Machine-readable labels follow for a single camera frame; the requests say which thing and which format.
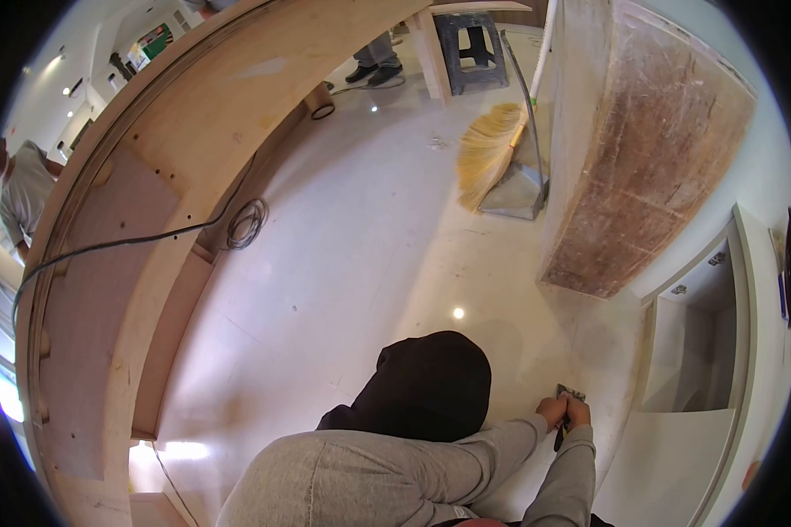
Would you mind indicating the person's left hand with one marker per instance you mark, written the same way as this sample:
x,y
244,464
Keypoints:
x,y
552,412

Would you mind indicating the person's right hand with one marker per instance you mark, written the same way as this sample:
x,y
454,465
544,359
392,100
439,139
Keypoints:
x,y
577,412

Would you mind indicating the person's left fingers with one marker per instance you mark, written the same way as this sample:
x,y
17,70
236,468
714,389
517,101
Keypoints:
x,y
557,402

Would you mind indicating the person's right fingers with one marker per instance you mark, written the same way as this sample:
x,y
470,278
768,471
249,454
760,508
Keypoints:
x,y
573,402

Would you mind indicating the white built-in cabinet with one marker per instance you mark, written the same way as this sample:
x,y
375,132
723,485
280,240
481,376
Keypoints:
x,y
672,461

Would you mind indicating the grey metal dustpan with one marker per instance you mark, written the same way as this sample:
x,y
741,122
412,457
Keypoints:
x,y
514,194

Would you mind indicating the person's body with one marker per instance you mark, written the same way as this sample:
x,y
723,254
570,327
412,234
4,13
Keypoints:
x,y
343,481

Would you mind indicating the white column with brown panel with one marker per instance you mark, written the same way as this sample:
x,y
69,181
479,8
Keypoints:
x,y
646,145

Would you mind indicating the black plastic stool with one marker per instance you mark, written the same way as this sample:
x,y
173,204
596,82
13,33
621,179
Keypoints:
x,y
448,39

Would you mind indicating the brown tape roll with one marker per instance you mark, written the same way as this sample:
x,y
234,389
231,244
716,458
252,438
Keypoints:
x,y
316,99

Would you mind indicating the curved plywood counter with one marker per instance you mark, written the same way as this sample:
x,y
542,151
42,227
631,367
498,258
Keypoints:
x,y
204,99

